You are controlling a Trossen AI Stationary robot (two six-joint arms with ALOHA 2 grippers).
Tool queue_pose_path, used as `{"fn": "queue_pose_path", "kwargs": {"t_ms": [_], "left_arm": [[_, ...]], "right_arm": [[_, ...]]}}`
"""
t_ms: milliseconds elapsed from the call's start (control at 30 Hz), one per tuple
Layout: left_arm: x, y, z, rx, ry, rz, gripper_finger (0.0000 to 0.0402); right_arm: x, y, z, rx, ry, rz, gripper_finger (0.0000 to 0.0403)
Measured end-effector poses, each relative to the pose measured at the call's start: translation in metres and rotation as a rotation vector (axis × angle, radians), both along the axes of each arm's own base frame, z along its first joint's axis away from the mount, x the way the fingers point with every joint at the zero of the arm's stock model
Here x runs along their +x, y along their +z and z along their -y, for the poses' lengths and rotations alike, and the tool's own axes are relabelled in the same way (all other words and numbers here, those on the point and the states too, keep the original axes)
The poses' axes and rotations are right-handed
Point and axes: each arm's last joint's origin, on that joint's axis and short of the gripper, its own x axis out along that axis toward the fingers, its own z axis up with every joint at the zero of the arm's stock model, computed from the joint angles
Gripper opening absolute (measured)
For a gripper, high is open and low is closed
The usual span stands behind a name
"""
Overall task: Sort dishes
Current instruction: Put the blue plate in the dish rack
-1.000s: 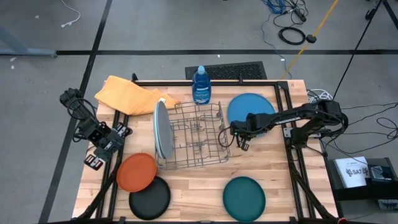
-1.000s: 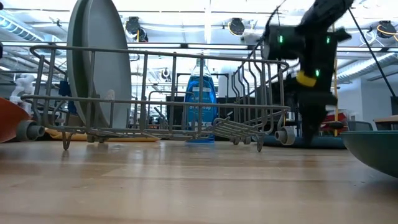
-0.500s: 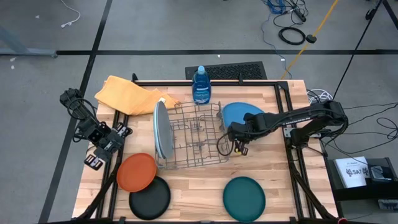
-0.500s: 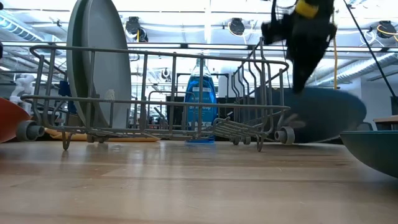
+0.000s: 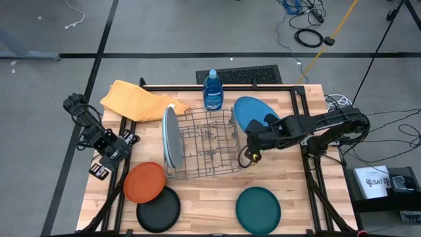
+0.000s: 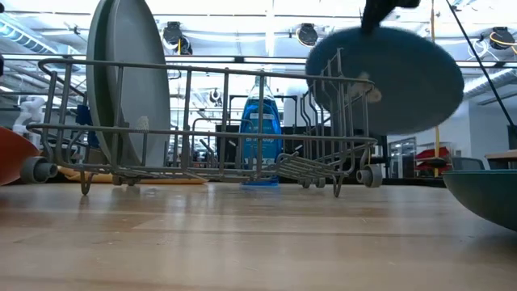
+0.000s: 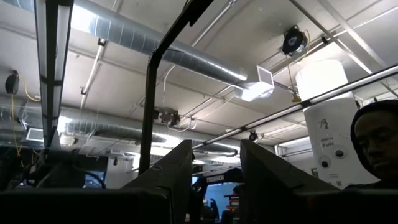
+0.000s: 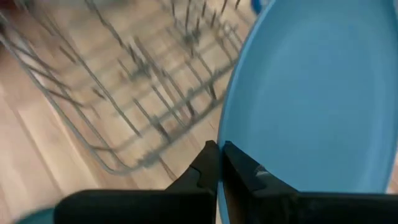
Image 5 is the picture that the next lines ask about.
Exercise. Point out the teal plate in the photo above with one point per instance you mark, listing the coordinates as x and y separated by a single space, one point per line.
258 210

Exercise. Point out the taupe grey plate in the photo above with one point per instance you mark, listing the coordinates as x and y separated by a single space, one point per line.
174 138

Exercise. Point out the blue dish soap bottle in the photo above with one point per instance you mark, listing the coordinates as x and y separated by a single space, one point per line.
213 95

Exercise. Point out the silver base clamp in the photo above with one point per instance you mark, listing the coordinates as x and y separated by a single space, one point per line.
130 137
98 171

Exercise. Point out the wooden desk grey legs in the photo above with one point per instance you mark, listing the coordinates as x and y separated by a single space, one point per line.
33 55

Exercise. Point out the black round puck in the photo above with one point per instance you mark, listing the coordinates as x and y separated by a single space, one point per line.
329 41

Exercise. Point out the black plate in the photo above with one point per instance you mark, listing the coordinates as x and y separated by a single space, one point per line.
159 214

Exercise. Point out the small white tag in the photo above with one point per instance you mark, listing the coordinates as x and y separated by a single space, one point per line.
171 106

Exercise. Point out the black power strip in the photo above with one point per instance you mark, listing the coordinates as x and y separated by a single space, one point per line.
317 15

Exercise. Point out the yellow cloth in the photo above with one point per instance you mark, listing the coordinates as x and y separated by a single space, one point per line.
131 102

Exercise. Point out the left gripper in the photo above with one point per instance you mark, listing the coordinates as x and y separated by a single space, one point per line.
116 154

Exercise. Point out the black side shelf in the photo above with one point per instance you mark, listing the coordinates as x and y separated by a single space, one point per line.
378 205

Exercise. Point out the orange plate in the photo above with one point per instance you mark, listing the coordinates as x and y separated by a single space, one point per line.
143 182

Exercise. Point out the black box device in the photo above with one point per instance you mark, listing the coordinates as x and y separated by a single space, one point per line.
401 184

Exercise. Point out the black aluminium table frame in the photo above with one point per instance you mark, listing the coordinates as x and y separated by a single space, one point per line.
237 88

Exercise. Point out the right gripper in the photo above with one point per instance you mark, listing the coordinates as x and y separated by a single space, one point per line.
273 136

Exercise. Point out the off-white plate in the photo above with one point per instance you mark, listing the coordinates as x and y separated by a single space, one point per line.
164 148

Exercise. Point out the blue plate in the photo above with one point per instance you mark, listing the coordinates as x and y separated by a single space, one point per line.
250 108

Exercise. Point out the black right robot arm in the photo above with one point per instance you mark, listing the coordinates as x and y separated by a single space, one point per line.
329 123

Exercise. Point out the black floor vent grille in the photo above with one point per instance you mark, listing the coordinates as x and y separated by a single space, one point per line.
250 75

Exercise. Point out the white printed booklet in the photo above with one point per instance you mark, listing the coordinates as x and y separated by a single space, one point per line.
371 182

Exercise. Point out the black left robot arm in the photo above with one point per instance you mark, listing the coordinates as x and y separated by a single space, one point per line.
82 115

